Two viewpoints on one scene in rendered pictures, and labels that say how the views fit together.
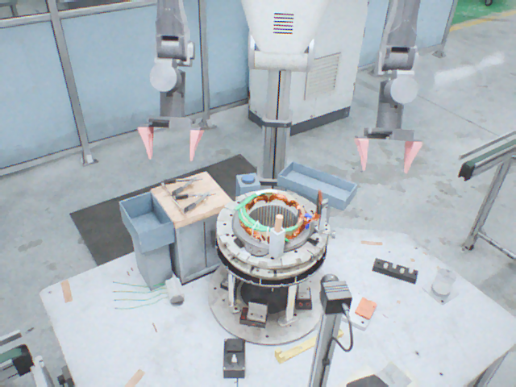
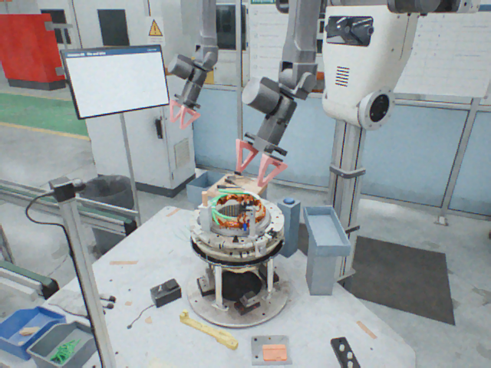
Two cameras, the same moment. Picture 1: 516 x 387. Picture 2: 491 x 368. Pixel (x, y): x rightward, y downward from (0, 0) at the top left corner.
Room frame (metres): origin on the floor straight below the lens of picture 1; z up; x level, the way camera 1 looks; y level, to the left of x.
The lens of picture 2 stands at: (0.50, -0.92, 1.72)
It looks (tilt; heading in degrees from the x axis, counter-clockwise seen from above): 26 degrees down; 59
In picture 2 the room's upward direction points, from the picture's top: straight up
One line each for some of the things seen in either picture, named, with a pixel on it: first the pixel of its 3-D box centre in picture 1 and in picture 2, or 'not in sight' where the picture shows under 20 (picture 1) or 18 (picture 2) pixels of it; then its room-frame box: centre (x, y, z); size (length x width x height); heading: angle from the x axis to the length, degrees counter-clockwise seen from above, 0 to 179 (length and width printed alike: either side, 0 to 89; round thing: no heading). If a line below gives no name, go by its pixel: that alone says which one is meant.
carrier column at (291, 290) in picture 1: (290, 297); (219, 283); (0.88, -0.11, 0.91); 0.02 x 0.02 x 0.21
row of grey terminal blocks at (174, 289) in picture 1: (174, 290); not in sight; (0.98, 0.26, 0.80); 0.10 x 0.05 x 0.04; 20
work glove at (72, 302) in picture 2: not in sight; (83, 300); (0.48, 0.18, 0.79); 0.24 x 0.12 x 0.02; 126
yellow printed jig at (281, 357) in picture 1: (310, 343); (208, 329); (0.81, -0.17, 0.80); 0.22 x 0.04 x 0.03; 119
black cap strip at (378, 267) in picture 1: (394, 270); (347, 361); (1.11, -0.49, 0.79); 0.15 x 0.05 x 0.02; 69
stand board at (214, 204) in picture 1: (191, 198); (238, 188); (1.15, 0.21, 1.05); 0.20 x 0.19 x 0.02; 123
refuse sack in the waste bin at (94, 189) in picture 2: not in sight; (110, 205); (0.80, 1.60, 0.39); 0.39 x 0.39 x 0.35
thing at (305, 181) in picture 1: (313, 211); (321, 256); (1.26, -0.20, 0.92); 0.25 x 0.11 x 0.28; 60
